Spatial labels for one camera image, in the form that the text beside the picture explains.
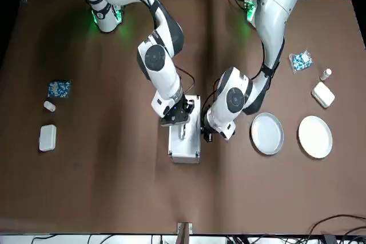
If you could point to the white plastic box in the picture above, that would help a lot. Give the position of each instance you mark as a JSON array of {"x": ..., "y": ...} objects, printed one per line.
[
  {"x": 323, "y": 94},
  {"x": 47, "y": 138}
]

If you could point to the gray round plate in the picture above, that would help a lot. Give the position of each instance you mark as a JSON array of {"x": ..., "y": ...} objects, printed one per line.
[{"x": 267, "y": 135}]

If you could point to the aluminium frame post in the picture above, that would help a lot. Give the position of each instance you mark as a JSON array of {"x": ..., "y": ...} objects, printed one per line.
[{"x": 184, "y": 232}]

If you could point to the white round plate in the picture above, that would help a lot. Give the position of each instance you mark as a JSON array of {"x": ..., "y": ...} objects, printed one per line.
[{"x": 314, "y": 136}]

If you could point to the blue capsule bag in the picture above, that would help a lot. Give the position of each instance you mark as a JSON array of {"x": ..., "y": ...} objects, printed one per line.
[
  {"x": 59, "y": 88},
  {"x": 300, "y": 61}
]

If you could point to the small white pill bottle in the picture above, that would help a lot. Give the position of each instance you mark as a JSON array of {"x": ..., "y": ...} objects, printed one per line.
[
  {"x": 49, "y": 106},
  {"x": 326, "y": 74}
]

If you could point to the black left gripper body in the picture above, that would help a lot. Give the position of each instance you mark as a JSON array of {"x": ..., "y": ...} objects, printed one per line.
[{"x": 208, "y": 135}]

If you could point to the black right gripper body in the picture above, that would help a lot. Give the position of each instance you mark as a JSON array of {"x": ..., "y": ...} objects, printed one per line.
[{"x": 177, "y": 112}]

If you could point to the silver aluminium medical case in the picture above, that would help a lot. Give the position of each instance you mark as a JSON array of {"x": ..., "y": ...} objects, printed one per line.
[{"x": 186, "y": 147}]

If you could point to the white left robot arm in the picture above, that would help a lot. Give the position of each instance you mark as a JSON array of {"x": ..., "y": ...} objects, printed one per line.
[{"x": 268, "y": 12}]

